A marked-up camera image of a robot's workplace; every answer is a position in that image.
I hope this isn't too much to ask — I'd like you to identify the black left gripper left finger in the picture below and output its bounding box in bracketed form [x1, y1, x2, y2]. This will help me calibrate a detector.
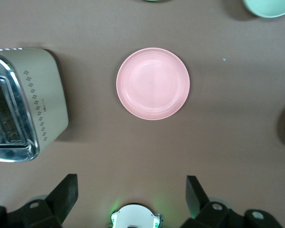
[21, 173, 79, 228]

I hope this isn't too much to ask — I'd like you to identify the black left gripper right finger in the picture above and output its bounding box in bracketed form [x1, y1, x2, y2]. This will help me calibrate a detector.
[180, 175, 231, 228]

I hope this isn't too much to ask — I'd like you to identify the pink plate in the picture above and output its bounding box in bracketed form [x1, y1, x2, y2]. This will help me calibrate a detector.
[116, 47, 190, 121]

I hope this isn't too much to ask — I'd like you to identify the beige toaster with chrome top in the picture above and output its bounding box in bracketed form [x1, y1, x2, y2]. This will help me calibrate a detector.
[0, 47, 69, 162]

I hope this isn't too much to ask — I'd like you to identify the mint green bowl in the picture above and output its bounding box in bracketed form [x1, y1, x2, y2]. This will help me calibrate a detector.
[242, 0, 285, 19]

